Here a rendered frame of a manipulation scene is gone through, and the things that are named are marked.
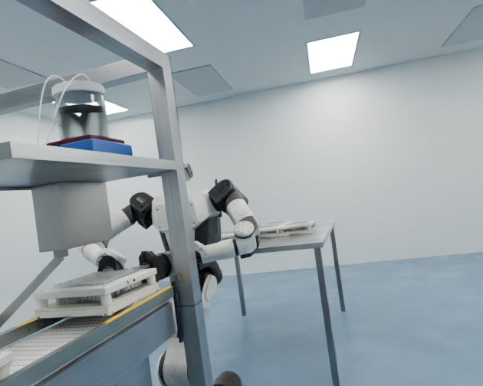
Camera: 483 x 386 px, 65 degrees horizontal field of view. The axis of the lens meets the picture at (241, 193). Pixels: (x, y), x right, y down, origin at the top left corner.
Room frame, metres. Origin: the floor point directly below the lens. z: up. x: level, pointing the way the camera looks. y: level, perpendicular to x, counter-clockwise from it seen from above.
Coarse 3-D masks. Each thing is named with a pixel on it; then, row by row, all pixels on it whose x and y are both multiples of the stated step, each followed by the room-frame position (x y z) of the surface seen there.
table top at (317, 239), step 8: (320, 224) 3.41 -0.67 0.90; (328, 224) 3.32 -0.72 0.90; (320, 232) 2.83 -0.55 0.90; (328, 232) 2.84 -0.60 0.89; (264, 240) 2.78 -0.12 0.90; (272, 240) 2.72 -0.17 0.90; (280, 240) 2.66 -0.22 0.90; (288, 240) 2.60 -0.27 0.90; (296, 240) 2.54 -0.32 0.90; (304, 240) 2.48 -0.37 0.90; (312, 240) 2.43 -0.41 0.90; (320, 240) 2.38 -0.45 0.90; (264, 248) 2.43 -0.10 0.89; (272, 248) 2.42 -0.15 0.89; (280, 248) 2.40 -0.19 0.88; (288, 248) 2.39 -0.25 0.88; (296, 248) 2.37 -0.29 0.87; (304, 248) 2.36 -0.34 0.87
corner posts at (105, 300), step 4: (152, 276) 1.18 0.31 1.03; (148, 280) 1.17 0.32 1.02; (152, 280) 1.17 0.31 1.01; (148, 284) 1.17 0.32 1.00; (100, 296) 0.97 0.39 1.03; (104, 296) 0.97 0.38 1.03; (108, 296) 0.98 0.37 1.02; (40, 300) 1.04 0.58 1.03; (44, 300) 1.05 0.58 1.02; (100, 300) 0.98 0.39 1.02; (104, 300) 0.97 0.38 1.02; (108, 300) 0.98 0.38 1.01; (40, 304) 1.04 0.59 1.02; (44, 304) 1.04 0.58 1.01; (104, 304) 0.97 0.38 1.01; (108, 304) 0.97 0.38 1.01; (40, 308) 1.04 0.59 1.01; (44, 308) 1.04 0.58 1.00
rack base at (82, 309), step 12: (144, 288) 1.13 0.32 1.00; (156, 288) 1.18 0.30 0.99; (120, 300) 1.01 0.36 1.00; (132, 300) 1.06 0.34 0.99; (36, 312) 1.04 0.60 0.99; (48, 312) 1.03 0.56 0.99; (60, 312) 1.01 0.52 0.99; (72, 312) 1.00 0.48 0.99; (84, 312) 0.99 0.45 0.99; (96, 312) 0.98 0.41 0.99; (108, 312) 0.96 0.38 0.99
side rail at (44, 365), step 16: (144, 304) 1.07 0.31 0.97; (128, 320) 0.99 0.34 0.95; (80, 336) 0.84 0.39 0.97; (96, 336) 0.87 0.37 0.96; (64, 352) 0.78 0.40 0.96; (80, 352) 0.82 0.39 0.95; (32, 368) 0.70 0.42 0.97; (48, 368) 0.73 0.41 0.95; (0, 384) 0.64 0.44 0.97; (16, 384) 0.67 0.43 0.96
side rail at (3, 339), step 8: (40, 320) 1.05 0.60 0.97; (48, 320) 1.08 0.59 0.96; (56, 320) 1.11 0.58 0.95; (16, 328) 0.98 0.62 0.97; (24, 328) 1.00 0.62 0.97; (32, 328) 1.03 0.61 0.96; (40, 328) 1.05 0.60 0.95; (0, 336) 0.94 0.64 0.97; (8, 336) 0.96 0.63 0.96; (16, 336) 0.98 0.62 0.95; (24, 336) 1.00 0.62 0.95; (0, 344) 0.93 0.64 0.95; (8, 344) 0.96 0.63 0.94
